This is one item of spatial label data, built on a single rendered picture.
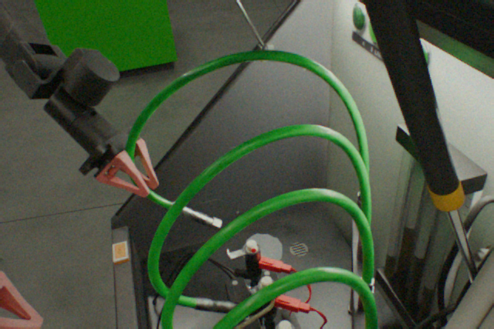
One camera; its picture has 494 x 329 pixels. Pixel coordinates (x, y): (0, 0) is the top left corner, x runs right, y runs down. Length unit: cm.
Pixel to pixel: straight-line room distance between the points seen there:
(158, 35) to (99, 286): 234
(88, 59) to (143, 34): 326
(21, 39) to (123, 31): 316
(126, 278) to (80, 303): 129
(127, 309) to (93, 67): 46
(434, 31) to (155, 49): 350
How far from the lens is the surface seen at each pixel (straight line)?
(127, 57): 402
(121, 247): 102
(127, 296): 94
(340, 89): 64
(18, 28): 82
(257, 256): 75
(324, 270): 45
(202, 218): 78
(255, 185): 108
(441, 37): 61
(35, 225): 275
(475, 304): 34
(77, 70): 71
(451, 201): 31
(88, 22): 392
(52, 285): 239
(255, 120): 98
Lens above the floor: 166
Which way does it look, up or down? 37 degrees down
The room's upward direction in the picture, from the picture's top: 5 degrees counter-clockwise
